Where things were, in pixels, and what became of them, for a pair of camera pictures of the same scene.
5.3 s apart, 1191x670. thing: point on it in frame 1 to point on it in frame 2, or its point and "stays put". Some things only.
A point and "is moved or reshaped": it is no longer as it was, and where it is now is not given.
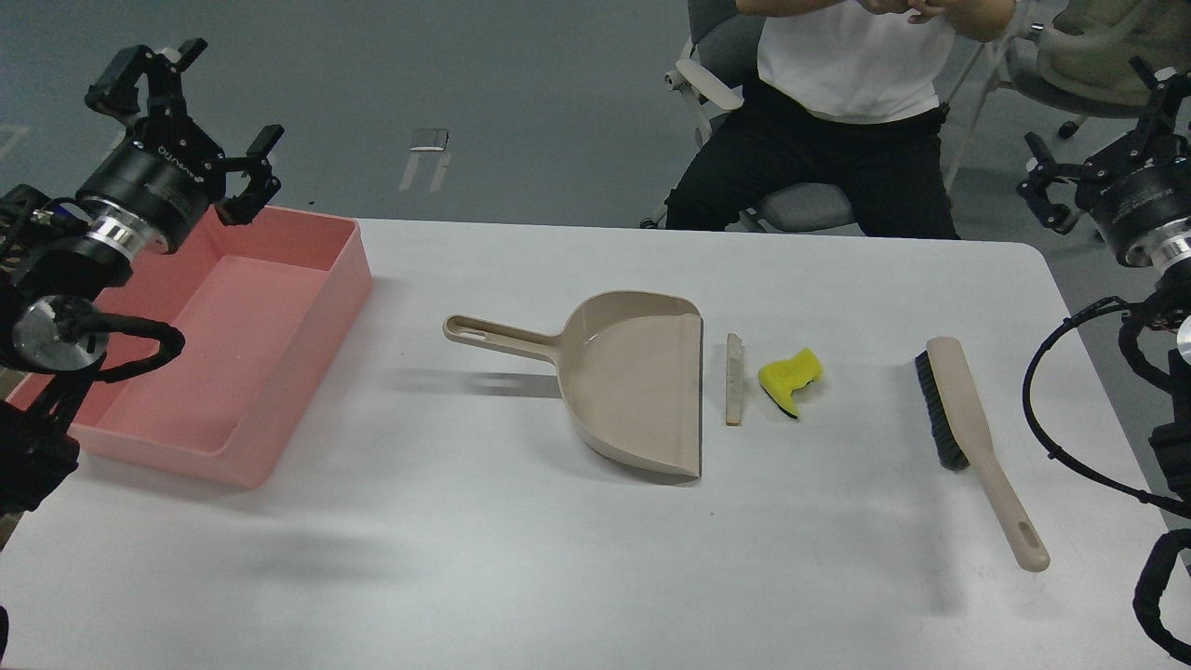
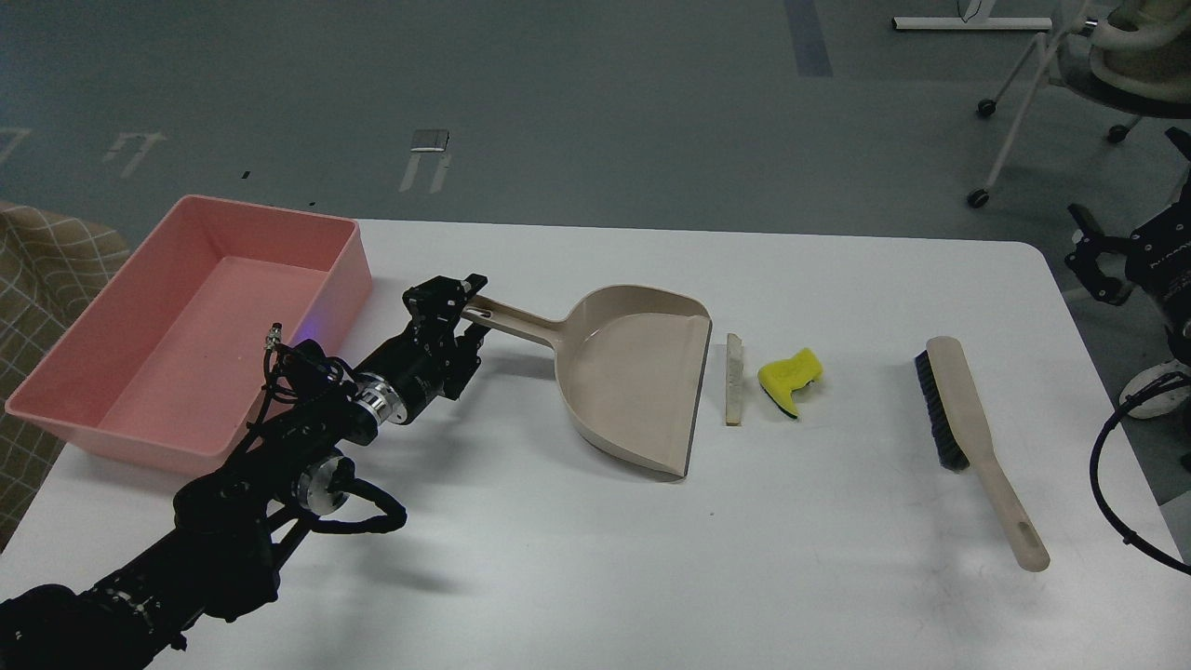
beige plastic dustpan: [631, 371] is moved or reshaped
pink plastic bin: [266, 301] stays put
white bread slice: [734, 369] stays put
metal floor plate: [430, 140] stays put
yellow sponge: [779, 378] stays put
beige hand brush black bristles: [963, 441] stays put
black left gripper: [170, 168] to [428, 361]
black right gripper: [1130, 187] to [1157, 252]
